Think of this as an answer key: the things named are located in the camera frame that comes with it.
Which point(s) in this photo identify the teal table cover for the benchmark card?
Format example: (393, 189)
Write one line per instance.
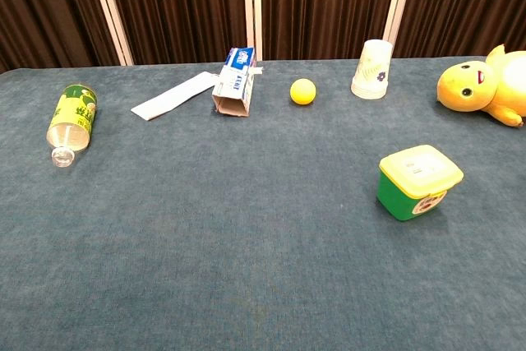
(246, 223)

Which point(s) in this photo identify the green label clear plastic bottle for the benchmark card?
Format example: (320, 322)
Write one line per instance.
(74, 112)

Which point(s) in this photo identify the white paper cup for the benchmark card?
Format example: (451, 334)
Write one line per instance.
(372, 71)

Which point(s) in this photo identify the yellow plush toy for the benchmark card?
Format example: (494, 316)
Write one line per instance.
(468, 88)

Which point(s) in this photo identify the dark brown curtain panel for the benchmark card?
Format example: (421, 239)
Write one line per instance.
(45, 10)
(464, 1)
(181, 6)
(324, 6)

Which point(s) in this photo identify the blue white toothpaste box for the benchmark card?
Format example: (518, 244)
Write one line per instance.
(235, 84)

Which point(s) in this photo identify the white paper strip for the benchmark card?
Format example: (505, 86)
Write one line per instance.
(172, 96)

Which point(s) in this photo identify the yellow ball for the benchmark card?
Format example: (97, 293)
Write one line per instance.
(303, 91)

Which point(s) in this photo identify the green tub with yellow lid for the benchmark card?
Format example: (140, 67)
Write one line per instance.
(415, 174)

